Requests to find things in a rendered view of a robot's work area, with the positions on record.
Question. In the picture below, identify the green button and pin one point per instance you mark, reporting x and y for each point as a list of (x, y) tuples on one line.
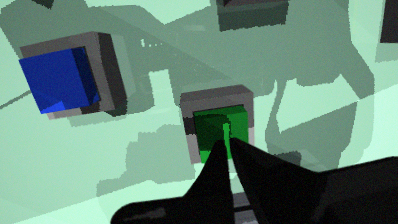
[(216, 114)]

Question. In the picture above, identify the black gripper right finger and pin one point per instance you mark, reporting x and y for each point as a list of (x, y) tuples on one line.
[(280, 192)]

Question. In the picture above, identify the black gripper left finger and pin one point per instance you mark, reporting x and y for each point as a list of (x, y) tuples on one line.
[(208, 201)]

